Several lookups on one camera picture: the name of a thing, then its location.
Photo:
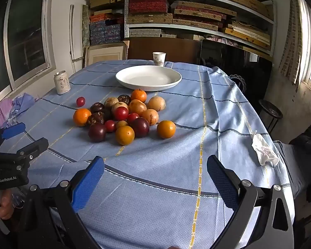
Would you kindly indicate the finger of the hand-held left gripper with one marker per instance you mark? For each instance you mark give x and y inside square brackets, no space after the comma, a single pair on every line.
[14,130]
[33,147]

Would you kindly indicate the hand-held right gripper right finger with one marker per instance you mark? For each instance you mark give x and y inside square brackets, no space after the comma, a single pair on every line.
[221,184]

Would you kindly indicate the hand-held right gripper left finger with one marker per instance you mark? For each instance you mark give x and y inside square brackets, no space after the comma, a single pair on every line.
[89,184]

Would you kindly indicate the purple plum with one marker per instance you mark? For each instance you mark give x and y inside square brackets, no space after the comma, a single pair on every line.
[97,132]
[139,127]

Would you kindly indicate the mandarin orange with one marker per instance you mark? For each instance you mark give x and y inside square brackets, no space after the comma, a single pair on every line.
[139,95]
[82,117]

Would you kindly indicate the smooth small orange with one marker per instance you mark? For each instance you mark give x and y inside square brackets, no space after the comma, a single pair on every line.
[166,129]
[124,135]

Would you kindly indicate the dark mangosteen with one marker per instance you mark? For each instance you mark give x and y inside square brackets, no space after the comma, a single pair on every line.
[96,119]
[97,107]
[124,98]

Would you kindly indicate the small tan fruit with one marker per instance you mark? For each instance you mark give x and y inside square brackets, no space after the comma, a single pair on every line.
[121,123]

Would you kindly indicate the tan round fruit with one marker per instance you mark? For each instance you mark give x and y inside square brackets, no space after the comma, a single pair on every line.
[119,105]
[111,101]
[156,103]

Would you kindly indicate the yellow orange round fruit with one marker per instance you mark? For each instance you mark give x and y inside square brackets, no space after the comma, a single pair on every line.
[138,106]
[150,116]

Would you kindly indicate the white plate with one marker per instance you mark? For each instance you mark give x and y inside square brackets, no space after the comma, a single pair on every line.
[147,76]

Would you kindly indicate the person's left hand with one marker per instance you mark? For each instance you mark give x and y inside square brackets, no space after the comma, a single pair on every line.
[5,205]

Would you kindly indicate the purple cloth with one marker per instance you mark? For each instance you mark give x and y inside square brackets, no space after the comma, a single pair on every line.
[0,111]

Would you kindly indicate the crumpled white tissue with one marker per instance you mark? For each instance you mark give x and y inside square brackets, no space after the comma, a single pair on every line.
[263,150]

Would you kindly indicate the blue checked tablecloth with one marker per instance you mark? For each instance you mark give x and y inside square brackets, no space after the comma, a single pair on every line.
[171,160]

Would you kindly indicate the cream beverage can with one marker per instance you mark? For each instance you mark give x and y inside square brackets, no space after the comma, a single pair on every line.
[62,84]

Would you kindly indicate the person's leg in jeans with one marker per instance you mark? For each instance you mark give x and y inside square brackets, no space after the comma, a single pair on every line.
[298,160]

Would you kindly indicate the black round stool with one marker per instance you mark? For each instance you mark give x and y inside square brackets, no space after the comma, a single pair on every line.
[270,107]

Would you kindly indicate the white framed window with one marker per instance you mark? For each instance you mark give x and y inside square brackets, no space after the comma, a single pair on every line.
[26,36]

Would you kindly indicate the black clothing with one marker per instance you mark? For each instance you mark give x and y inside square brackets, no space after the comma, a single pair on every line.
[309,137]

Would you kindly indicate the black spiral print bag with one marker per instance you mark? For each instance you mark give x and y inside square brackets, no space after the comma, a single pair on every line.
[238,81]

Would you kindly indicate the green patterned panel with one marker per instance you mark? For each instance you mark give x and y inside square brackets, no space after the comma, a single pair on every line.
[85,26]

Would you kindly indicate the stack of blue patterned boxes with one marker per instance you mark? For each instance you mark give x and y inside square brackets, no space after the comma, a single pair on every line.
[105,31]

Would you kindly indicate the white paper cup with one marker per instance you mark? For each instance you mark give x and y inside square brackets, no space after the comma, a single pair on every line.
[159,59]

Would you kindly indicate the brown wooden board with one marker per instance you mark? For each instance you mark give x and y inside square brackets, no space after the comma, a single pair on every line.
[176,50]

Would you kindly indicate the orange patterned box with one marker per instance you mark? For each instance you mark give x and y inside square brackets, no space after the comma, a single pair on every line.
[99,18]

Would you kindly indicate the pink cloth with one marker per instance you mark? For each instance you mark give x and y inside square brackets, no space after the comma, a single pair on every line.
[220,40]

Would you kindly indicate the white metal shelf unit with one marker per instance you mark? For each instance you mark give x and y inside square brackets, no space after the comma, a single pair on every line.
[171,26]

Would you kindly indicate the shelf of patterned flat boxes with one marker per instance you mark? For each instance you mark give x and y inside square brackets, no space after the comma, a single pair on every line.
[147,5]

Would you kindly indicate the white wall rod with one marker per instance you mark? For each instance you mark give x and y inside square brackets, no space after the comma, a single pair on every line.
[72,31]

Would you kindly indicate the cream picture frame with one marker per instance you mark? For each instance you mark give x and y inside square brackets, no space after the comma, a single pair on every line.
[106,55]

